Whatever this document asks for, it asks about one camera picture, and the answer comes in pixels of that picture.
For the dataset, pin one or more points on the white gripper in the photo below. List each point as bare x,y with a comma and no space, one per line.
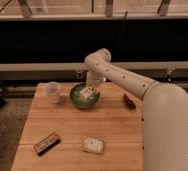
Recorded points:
93,80

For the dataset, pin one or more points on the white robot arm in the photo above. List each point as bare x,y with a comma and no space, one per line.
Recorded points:
164,112

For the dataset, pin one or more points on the green ceramic bowl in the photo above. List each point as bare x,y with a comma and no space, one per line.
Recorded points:
79,101

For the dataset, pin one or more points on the clear plastic cup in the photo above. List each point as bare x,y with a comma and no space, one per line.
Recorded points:
52,90

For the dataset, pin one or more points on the brown snack bar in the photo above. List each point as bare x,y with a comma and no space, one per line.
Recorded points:
129,102

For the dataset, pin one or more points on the wooden table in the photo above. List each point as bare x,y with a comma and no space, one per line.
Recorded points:
110,121

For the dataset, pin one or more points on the white plastic snack bag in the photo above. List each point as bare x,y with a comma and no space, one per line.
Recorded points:
93,145

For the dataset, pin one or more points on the orange black snack box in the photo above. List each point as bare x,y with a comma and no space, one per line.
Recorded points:
47,143

